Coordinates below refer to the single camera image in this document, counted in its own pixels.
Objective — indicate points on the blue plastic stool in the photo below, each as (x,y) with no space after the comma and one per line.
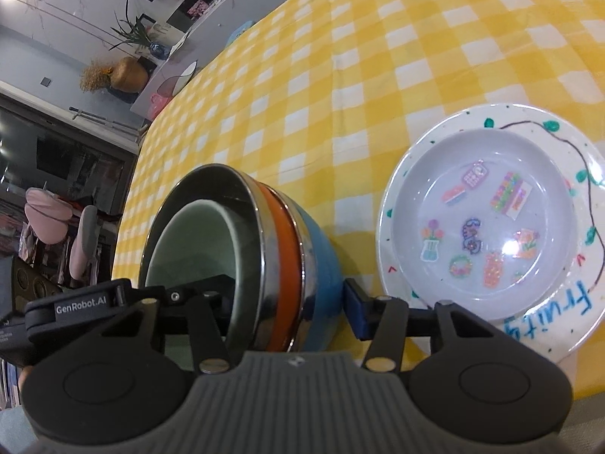
(239,31)

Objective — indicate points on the person's left hand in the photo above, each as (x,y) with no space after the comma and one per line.
(24,375)

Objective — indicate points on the small white sticker plate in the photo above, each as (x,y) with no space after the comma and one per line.
(481,218)

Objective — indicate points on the pink basket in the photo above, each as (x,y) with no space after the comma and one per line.
(157,103)

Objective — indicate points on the orange steel bowl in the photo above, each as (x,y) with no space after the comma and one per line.
(219,182)

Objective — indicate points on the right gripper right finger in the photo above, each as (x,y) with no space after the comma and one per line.
(381,321)

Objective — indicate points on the potted plant blue vase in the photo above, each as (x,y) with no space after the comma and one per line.
(133,33)

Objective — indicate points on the white fruity painted plate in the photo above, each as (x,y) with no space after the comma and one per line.
(561,322)

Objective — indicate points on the yellow checkered tablecloth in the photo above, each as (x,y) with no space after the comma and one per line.
(322,98)

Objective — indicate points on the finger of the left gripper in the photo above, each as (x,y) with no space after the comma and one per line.
(219,289)

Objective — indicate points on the golden vase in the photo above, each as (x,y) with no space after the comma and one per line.
(128,75)

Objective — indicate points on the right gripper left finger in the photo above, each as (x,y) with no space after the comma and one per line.
(204,314)

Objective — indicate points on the green ceramic bowl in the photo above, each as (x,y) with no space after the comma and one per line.
(206,239)

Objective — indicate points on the white small chair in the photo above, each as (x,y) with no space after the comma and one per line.
(173,85)

